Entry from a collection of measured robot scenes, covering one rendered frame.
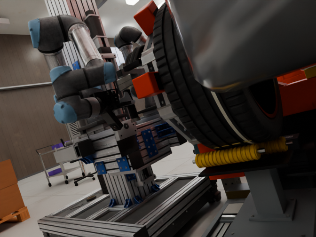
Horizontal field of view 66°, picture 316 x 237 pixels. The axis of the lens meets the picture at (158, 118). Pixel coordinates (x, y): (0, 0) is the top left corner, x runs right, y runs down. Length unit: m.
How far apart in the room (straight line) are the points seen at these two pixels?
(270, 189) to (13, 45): 13.05
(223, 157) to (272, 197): 0.25
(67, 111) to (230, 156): 0.59
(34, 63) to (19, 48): 0.91
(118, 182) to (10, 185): 2.22
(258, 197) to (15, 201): 3.20
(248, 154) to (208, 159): 0.16
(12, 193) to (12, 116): 8.69
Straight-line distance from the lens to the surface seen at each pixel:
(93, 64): 0.92
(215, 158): 0.97
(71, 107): 0.85
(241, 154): 0.93
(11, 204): 3.76
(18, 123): 12.25
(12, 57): 13.22
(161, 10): 0.93
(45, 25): 1.20
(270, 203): 1.09
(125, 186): 1.72
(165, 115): 0.88
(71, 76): 0.88
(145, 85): 0.79
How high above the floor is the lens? 0.74
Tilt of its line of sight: 1 degrees down
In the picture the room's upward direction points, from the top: 18 degrees counter-clockwise
